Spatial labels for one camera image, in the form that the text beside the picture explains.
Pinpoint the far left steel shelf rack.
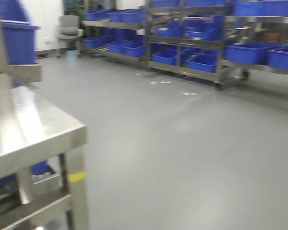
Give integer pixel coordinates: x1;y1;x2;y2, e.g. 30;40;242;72
82;6;146;65

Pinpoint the large blue plastic bin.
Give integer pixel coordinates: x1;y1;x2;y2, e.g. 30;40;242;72
0;0;39;65

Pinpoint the middle steel shelf rack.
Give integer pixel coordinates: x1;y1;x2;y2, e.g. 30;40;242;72
144;0;249;90

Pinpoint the steel shelf rack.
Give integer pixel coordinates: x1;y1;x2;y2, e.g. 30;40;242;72
222;0;288;80
144;0;249;90
82;6;146;65

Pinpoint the grey office chair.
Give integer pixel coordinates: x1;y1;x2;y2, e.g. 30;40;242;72
56;15;83;58

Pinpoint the steel work table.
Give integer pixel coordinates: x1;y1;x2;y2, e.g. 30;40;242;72
0;26;89;230

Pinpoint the right steel shelf rack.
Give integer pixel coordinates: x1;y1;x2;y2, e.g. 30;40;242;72
222;0;288;80

